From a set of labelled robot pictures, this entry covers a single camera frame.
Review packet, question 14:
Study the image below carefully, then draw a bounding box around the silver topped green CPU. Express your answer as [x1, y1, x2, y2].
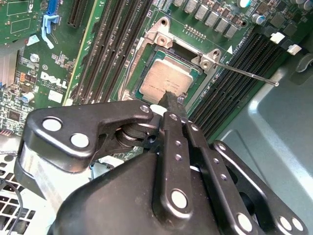
[138, 47, 204, 109]

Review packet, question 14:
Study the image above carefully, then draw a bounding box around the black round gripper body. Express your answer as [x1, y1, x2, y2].
[47, 122, 309, 235]

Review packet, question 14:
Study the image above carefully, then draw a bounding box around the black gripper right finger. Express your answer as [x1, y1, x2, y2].
[179, 94, 310, 235]

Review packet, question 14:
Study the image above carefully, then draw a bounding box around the thin wire locking lever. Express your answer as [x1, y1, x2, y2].
[120, 38, 146, 98]
[214, 61, 280, 87]

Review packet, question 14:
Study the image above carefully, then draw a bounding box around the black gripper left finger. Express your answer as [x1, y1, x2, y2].
[13, 90, 196, 222]

